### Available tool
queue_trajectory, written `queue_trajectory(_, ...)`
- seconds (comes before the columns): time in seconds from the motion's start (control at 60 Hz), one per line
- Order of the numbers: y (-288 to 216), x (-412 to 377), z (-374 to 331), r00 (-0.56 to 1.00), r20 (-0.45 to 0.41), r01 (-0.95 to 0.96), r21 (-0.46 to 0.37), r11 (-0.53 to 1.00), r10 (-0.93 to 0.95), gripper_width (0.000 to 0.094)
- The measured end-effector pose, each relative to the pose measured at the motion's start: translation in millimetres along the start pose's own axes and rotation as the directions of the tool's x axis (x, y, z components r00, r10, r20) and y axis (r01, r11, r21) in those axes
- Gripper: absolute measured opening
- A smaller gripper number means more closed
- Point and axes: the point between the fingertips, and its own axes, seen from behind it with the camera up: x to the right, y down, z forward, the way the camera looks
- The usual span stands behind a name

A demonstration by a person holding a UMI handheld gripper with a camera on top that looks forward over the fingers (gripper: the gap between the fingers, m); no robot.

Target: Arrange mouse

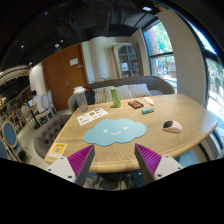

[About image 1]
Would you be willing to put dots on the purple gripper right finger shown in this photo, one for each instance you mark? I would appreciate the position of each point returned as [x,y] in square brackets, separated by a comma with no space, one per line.
[153,165]

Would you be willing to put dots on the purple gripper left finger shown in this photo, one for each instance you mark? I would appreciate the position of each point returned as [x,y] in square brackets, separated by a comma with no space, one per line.
[75,167]

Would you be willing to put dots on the pink computer mouse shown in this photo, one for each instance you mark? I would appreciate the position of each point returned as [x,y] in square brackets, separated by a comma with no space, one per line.
[172,126]

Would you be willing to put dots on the blue cloud mouse pad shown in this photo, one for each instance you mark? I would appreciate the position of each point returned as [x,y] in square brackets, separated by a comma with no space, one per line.
[110,131]

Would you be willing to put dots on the yellow QR code sticker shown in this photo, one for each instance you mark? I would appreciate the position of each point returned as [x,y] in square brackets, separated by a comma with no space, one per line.
[57,149]

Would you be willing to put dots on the grey tufted chair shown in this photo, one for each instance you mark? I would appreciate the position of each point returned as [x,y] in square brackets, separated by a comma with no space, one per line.
[47,133]

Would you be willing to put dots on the teal small pack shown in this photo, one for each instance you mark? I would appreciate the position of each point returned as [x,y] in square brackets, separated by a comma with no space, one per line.
[147,111]

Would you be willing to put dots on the white printed leaflet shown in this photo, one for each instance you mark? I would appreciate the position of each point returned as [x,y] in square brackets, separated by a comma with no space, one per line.
[91,116]

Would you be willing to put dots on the black red small box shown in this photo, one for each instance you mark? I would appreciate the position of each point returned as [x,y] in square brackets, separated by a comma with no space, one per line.
[135,104]

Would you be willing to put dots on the white small object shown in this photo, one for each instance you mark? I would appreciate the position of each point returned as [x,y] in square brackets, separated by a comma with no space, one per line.
[149,100]

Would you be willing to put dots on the clear plastic tumbler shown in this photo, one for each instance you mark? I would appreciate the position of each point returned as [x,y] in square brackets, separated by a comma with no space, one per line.
[79,93]

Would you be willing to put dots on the blue white dining chair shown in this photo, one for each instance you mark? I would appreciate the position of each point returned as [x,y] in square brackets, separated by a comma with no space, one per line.
[11,140]

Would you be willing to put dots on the black bag on sofa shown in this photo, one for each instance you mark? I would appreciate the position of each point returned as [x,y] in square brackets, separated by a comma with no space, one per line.
[90,96]

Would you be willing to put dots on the green drink can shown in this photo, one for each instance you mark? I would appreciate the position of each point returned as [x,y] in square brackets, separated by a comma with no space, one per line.
[115,97]

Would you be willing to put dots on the striped cushion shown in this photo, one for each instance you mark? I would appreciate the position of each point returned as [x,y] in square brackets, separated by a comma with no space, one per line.
[139,90]

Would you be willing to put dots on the seated person white shirt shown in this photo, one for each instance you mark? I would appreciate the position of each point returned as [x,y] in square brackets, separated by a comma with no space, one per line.
[36,101]

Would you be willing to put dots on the grey curved sofa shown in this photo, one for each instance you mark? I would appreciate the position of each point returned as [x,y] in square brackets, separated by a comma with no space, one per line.
[128,88]

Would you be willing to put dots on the wooden door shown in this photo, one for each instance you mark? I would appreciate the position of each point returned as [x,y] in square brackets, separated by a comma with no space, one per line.
[63,71]

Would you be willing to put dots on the arched glass cabinet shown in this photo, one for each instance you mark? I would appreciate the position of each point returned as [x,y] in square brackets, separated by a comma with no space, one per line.
[127,59]

